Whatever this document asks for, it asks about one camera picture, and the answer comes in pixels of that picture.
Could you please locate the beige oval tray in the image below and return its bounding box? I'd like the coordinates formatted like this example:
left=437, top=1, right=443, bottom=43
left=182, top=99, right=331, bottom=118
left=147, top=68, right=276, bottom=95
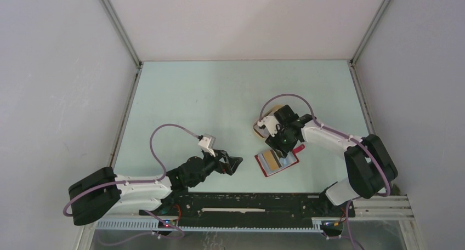
left=253, top=105, right=283, bottom=140

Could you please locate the white cable duct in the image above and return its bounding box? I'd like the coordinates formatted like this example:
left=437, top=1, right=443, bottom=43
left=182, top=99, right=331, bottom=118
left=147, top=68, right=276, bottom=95
left=95, top=218, right=323, bottom=233

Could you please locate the gold card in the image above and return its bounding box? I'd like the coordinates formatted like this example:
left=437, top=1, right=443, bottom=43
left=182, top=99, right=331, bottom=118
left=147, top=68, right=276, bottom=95
left=260, top=150, right=282, bottom=171

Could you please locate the red card holder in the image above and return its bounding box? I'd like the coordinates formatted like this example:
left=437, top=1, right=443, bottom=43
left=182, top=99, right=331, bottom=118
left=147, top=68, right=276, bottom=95
left=254, top=144, right=305, bottom=177

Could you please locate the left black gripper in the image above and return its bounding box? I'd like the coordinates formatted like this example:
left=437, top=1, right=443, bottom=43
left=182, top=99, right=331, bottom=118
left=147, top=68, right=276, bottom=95
left=189, top=147, right=242, bottom=188

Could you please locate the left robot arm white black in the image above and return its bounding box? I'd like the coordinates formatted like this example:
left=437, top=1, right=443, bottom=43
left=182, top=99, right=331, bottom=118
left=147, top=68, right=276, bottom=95
left=63, top=150, right=243, bottom=226

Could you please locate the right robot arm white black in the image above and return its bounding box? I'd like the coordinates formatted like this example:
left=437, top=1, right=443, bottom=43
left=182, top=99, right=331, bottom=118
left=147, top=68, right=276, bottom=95
left=257, top=105, right=398, bottom=216

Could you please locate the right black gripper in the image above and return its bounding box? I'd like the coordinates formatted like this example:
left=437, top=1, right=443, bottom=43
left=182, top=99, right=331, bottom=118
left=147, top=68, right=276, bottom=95
left=265, top=124, right=298, bottom=158

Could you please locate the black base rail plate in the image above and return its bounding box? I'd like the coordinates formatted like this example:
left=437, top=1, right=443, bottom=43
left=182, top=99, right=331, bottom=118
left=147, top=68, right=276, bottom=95
left=152, top=192, right=355, bottom=228

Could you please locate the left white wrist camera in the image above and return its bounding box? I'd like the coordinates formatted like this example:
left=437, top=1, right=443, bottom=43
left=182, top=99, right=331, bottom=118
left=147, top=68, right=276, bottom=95
left=197, top=134, right=216, bottom=157

